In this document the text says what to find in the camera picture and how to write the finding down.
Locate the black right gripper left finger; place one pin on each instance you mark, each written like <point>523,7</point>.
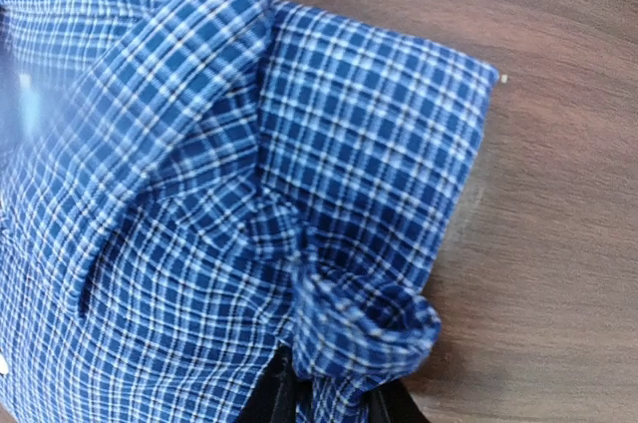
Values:
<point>276,394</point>

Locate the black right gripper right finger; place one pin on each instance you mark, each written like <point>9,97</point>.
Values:
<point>392,403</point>

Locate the blue checked shirt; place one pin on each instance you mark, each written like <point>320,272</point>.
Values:
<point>189,185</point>

